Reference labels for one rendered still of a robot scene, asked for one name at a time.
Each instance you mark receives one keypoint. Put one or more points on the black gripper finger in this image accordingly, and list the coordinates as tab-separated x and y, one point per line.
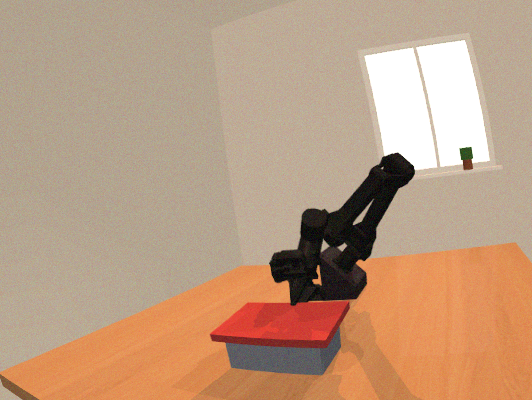
298	280
308	294

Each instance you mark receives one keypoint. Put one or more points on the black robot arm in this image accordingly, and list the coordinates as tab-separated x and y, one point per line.
337	227

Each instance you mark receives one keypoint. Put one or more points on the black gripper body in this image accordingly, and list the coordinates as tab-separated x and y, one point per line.
305	258

